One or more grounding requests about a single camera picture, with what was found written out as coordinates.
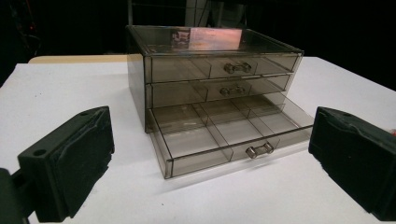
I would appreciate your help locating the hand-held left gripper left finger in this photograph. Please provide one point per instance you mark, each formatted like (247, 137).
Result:
(67, 165)

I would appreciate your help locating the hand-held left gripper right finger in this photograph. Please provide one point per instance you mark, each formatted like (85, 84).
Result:
(358, 158)

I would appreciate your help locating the smoky clear drawer organizer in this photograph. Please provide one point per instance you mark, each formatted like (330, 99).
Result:
(174, 43)

